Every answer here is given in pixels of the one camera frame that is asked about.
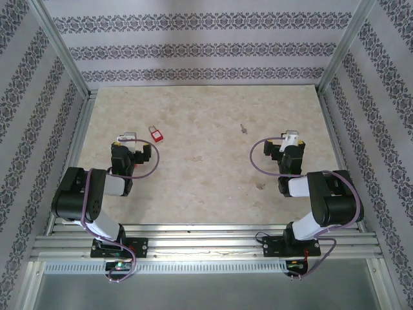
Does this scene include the red padlock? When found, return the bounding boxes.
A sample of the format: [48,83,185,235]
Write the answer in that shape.
[148,125,165,143]

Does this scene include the grey metal panel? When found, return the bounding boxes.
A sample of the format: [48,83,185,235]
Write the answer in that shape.
[32,273,383,310]

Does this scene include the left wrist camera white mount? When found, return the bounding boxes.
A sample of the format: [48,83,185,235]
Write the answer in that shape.
[116,131,137,153]

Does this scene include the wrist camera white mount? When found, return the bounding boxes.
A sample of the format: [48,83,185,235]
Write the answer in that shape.
[279,129,299,152]
[116,131,137,153]

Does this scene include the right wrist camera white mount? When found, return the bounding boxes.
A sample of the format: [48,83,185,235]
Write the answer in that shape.
[279,129,299,152]

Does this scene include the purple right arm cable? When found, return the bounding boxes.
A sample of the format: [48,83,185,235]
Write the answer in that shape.
[250,137,361,282]

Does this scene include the aluminium side rail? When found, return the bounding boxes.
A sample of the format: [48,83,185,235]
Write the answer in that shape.
[45,90,97,236]
[317,88,368,233]

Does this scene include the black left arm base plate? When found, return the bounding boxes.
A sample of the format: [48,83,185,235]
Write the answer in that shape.
[91,238,149,258]

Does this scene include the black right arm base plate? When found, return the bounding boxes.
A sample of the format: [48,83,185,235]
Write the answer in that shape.
[261,235,322,258]

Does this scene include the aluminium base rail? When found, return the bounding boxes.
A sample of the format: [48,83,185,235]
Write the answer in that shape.
[30,222,385,262]

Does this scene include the aluminium frame post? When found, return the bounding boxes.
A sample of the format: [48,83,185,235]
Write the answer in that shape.
[30,0,94,99]
[317,0,379,96]

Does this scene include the slotted grey cable duct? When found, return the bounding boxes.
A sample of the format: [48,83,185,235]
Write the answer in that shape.
[43,260,288,274]

